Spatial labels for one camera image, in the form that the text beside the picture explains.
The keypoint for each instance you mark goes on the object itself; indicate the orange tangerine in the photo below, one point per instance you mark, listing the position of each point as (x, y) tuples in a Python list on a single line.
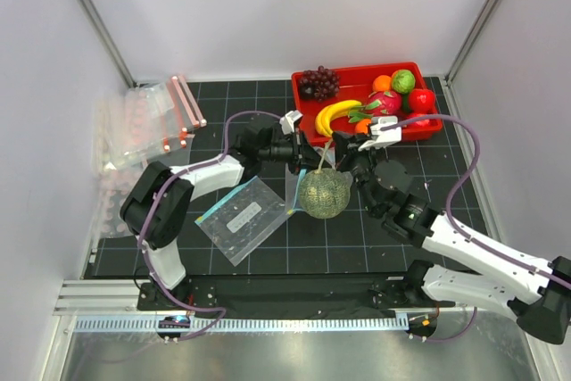
[(382, 83), (362, 127)]

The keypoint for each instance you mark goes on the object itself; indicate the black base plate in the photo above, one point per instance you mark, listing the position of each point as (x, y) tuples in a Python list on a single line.
[(303, 296)]

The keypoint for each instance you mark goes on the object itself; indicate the orange tangerine front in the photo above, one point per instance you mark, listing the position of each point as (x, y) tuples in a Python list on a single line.
[(362, 127)]

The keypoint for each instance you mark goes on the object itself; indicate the purple grape bunch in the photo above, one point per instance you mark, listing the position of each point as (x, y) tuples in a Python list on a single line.
[(320, 84)]

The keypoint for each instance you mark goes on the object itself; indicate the green cabbage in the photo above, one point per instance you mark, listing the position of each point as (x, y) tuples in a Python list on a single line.
[(403, 81)]

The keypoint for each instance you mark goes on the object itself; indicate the clear zip bag white label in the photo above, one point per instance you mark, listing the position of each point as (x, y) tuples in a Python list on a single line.
[(243, 219)]

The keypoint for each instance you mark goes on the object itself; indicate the red apple small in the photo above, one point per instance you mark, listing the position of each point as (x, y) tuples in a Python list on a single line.
[(417, 120)]

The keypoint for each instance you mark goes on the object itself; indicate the clear zip bag blue zipper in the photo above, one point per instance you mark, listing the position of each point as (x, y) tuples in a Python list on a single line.
[(292, 206)]

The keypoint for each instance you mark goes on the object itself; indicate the aluminium slotted rail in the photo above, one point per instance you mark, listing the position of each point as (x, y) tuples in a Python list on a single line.
[(163, 324)]

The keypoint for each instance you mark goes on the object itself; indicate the left aluminium corner post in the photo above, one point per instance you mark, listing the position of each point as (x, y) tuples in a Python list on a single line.
[(95, 19)]

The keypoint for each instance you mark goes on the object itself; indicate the red apple large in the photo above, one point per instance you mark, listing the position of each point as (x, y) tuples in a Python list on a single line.
[(421, 100)]

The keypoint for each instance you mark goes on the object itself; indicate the red plastic tray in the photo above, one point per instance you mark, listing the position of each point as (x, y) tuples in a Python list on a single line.
[(348, 99)]

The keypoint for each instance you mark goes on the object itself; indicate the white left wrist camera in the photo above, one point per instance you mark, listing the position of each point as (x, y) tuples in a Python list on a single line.
[(289, 122)]

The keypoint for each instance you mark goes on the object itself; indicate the green netted melon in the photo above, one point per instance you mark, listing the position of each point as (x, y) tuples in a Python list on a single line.
[(325, 192)]

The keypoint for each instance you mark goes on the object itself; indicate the orange tangerine back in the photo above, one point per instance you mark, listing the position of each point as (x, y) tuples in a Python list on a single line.
[(382, 83)]

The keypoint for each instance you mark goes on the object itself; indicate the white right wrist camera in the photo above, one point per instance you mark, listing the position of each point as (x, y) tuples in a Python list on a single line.
[(383, 131)]

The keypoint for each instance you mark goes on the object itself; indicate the yellow banana bunch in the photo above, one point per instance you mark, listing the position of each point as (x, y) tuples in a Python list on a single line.
[(322, 122)]

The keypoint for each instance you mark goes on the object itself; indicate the stack of pink zip bags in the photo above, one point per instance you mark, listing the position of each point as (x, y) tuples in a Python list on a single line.
[(143, 123)]

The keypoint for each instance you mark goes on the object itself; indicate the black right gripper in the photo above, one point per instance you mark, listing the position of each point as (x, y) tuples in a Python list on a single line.
[(347, 145)]

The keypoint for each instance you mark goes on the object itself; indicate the pink dragon fruit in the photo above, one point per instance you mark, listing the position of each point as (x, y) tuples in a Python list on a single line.
[(383, 103)]

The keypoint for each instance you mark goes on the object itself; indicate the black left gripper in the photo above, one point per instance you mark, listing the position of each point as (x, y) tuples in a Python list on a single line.
[(303, 155)]

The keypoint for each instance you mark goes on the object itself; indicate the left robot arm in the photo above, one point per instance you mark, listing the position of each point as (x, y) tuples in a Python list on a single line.
[(155, 209)]

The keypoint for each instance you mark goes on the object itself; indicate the right aluminium corner post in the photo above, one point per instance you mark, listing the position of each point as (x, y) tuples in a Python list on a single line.
[(482, 19)]

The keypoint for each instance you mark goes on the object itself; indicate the aluminium corner post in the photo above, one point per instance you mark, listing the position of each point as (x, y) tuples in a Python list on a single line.
[(95, 19), (482, 19)]

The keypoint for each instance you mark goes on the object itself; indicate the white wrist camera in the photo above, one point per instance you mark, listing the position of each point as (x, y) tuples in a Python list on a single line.
[(289, 122), (383, 131)]

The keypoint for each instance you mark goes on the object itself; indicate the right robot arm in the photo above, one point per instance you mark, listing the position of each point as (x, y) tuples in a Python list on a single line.
[(532, 291)]

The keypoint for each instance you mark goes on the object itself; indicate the clear bag pink dots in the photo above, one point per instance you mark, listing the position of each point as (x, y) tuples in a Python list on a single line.
[(114, 187)]

